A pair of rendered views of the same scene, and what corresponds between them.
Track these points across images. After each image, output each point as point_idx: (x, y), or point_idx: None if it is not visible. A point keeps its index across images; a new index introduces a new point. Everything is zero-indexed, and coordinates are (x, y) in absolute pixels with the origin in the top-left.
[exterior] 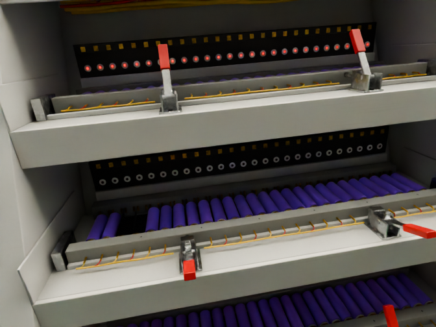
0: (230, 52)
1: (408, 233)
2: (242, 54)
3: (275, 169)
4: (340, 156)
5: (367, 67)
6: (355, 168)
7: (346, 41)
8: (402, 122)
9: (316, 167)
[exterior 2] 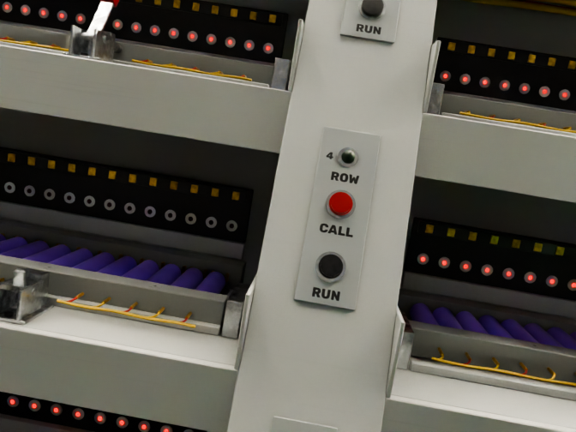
0: (27, 5)
1: (45, 327)
2: (46, 12)
3: (21, 207)
4: (152, 222)
5: (99, 24)
6: (165, 249)
7: (229, 33)
8: (125, 125)
9: (99, 227)
